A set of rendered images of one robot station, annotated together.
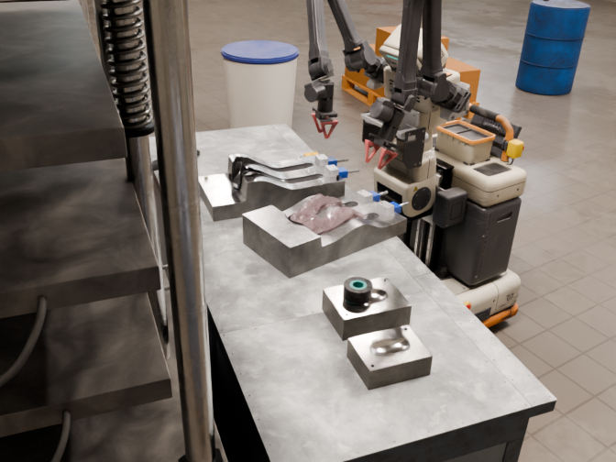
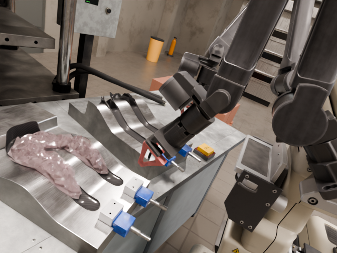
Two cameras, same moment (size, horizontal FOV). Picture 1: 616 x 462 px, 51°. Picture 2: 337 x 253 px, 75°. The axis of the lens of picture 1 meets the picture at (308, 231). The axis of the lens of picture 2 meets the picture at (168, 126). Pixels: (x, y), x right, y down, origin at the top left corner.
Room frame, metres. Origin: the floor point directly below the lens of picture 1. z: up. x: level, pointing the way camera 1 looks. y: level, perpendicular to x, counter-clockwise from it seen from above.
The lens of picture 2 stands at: (1.80, -0.60, 1.32)
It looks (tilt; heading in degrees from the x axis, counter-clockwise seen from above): 26 degrees down; 52
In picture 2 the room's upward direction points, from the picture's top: 20 degrees clockwise
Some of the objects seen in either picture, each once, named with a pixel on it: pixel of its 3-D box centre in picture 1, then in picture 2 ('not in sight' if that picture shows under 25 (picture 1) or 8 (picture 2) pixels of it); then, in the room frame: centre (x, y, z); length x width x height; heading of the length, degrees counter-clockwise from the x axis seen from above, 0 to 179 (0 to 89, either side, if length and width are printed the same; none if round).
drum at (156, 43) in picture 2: not in sight; (154, 49); (4.83, 4.99, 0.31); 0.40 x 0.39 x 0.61; 36
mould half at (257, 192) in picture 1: (269, 180); (129, 123); (2.18, 0.15, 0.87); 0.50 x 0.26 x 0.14; 111
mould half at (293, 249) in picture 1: (326, 223); (55, 164); (1.88, -0.06, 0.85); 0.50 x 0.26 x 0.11; 129
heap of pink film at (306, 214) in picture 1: (326, 211); (59, 152); (1.89, -0.06, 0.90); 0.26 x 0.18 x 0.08; 129
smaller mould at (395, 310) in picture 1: (365, 307); not in sight; (1.44, -0.17, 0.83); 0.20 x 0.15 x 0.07; 111
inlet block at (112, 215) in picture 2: (394, 207); (126, 225); (2.01, -0.30, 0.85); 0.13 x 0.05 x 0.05; 129
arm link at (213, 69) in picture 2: (324, 89); (205, 74); (2.31, -0.05, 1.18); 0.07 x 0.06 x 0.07; 145
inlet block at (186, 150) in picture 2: (332, 161); (186, 151); (2.33, -0.09, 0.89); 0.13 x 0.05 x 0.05; 112
